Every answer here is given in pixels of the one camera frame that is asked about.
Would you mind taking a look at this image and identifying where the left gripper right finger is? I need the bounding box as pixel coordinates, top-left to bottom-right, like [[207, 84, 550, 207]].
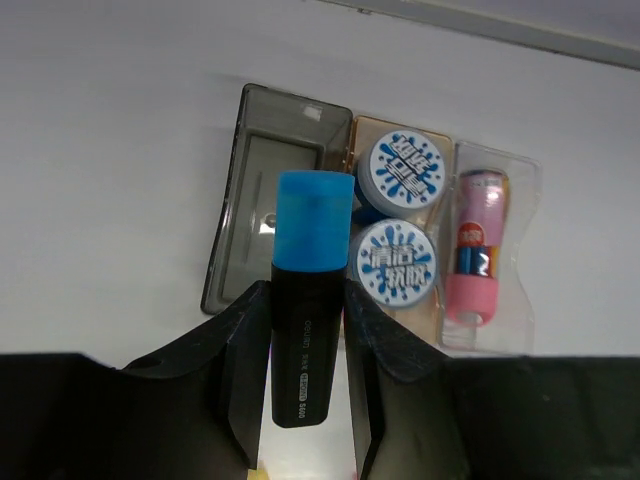
[[345, 281, 639, 479]]

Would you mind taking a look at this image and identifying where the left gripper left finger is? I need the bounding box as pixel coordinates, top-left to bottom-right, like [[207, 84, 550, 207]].
[[1, 281, 271, 479]]

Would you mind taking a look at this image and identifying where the pink capped glue bottle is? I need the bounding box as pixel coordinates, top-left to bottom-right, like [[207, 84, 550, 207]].
[[445, 169, 509, 326]]

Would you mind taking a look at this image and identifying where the blue white round jar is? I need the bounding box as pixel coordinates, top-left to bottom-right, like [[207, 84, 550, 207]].
[[348, 219, 438, 309]]

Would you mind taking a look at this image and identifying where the blue capped black highlighter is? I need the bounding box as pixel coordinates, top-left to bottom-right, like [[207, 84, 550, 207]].
[[271, 170, 354, 428]]

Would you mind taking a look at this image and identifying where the clear plastic container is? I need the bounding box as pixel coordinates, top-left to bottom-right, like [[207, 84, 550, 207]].
[[437, 139, 544, 355]]

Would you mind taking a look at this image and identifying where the orange translucent container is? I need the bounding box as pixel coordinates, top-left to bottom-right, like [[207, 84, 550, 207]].
[[347, 116, 454, 343]]

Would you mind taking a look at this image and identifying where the grey translucent container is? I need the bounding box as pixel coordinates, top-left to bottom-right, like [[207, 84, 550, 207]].
[[200, 83, 353, 315]]

